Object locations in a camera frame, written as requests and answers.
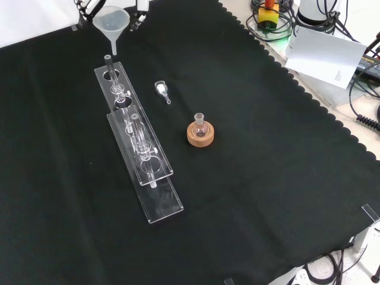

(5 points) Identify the black cable bundle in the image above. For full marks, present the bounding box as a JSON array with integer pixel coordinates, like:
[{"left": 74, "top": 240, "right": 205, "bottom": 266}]
[{"left": 302, "top": 246, "right": 380, "bottom": 285}]

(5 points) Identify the yellow stop button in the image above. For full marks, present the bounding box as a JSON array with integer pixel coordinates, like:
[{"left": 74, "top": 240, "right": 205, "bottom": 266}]
[{"left": 257, "top": 0, "right": 280, "bottom": 30}]

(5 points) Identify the cork ring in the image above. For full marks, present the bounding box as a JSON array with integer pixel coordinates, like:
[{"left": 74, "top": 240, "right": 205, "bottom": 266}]
[{"left": 186, "top": 122, "right": 215, "bottom": 147}]

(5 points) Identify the small glass round-bottom flask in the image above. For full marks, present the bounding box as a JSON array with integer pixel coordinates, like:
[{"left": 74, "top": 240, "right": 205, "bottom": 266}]
[{"left": 191, "top": 112, "right": 208, "bottom": 138}]

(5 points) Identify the grey metal bench bracket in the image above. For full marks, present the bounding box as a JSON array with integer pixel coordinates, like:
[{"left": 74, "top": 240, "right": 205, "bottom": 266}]
[{"left": 353, "top": 219, "right": 380, "bottom": 253}]

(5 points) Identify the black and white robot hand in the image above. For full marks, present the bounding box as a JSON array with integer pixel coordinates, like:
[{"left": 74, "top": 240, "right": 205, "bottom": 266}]
[{"left": 74, "top": 0, "right": 151, "bottom": 32}]

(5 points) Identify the black cable with connector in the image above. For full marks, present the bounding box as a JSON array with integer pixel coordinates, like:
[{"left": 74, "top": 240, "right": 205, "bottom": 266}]
[{"left": 349, "top": 75, "right": 380, "bottom": 130}]

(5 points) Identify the black bench cloth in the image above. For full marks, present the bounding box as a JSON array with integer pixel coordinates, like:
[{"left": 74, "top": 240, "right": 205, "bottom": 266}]
[{"left": 0, "top": 0, "right": 380, "bottom": 285}]

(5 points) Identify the translucent plastic funnel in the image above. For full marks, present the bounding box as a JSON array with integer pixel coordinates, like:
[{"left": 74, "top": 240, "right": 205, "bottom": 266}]
[{"left": 93, "top": 6, "right": 130, "bottom": 56}]

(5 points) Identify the pale board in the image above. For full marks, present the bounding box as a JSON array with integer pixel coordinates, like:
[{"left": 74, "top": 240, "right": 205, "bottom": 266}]
[{"left": 284, "top": 25, "right": 368, "bottom": 90}]

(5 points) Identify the clear acrylic funnel stand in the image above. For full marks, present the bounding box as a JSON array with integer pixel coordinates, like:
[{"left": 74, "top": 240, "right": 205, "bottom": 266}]
[{"left": 94, "top": 54, "right": 184, "bottom": 224}]

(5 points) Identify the black power adapter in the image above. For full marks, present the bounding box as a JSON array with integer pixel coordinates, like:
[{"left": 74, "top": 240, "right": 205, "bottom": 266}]
[{"left": 354, "top": 55, "right": 380, "bottom": 78}]

